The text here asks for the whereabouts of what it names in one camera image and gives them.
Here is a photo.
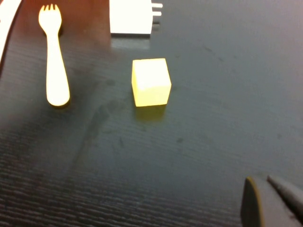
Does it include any yellow cube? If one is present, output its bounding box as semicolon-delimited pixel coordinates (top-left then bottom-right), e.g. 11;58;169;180
131;58;172;108

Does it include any white usb wall charger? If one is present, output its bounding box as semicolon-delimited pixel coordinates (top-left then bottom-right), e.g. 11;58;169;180
109;0;163;38

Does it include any yellow plastic fork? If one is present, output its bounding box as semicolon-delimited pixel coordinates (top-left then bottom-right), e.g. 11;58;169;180
38;4;71;107

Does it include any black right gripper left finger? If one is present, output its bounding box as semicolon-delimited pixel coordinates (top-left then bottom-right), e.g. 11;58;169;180
240;176;303;227

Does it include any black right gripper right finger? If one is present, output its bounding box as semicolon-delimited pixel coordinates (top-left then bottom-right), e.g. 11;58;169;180
267;175;303;219

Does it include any pink plastic knife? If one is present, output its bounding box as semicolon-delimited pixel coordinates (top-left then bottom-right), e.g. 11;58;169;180
0;0;22;66

